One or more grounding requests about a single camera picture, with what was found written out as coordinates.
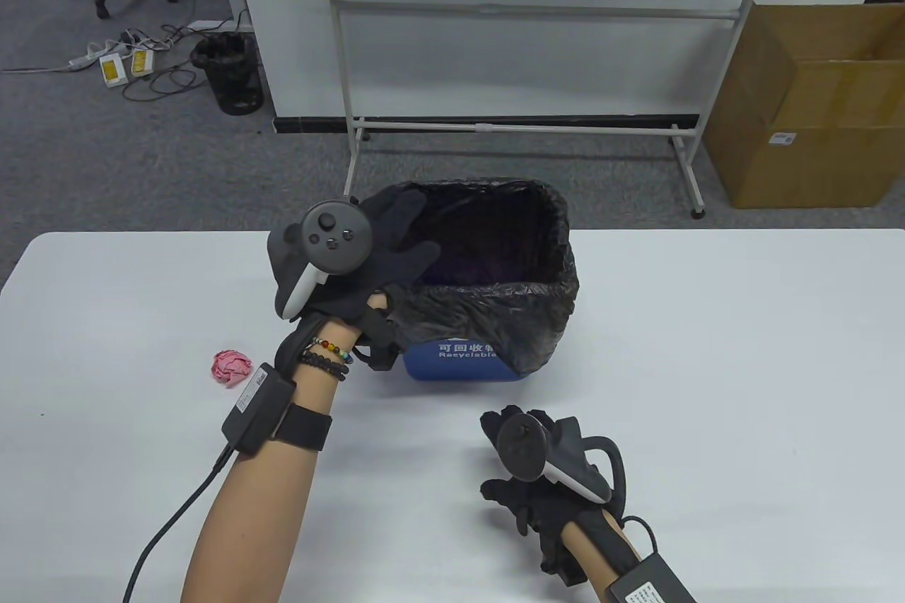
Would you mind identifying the grey metal whiteboard stand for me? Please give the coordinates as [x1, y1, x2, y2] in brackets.
[325, 0, 764, 218]

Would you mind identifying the black sensor cable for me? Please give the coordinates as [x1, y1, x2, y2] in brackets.
[122, 444, 238, 603]
[622, 517, 660, 558]

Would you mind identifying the tangle of black cables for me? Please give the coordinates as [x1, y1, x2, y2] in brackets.
[124, 9, 255, 102]

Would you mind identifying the white power strip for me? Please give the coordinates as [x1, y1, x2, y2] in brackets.
[69, 41, 139, 71]

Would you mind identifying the black and white controller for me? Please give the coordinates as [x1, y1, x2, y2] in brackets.
[495, 416, 627, 517]
[267, 200, 373, 321]

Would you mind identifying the black plastic bin liner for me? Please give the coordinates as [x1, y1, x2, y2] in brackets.
[382, 179, 580, 374]

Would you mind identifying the black bead bracelet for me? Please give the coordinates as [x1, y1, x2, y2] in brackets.
[298, 351, 349, 381]

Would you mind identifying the person's left hand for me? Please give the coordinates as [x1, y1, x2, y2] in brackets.
[303, 189, 441, 334]

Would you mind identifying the blue recycling bin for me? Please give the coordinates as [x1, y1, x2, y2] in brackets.
[402, 336, 532, 383]

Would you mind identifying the black mesh wastebasket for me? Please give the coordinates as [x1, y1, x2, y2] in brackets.
[191, 33, 264, 115]

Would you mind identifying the brown cardboard box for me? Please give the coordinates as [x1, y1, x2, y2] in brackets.
[703, 4, 905, 209]

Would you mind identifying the person's right hand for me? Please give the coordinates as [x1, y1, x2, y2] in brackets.
[479, 406, 621, 554]

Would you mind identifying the colourful bead bracelet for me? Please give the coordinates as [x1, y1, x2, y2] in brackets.
[311, 338, 353, 365]

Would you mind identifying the black wrist strap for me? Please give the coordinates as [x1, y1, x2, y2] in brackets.
[272, 404, 333, 452]

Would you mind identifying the pink paper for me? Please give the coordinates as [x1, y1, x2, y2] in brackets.
[211, 349, 253, 388]

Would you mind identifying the black wrist sensor box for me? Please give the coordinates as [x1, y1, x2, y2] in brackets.
[607, 556, 697, 603]
[221, 363, 296, 455]

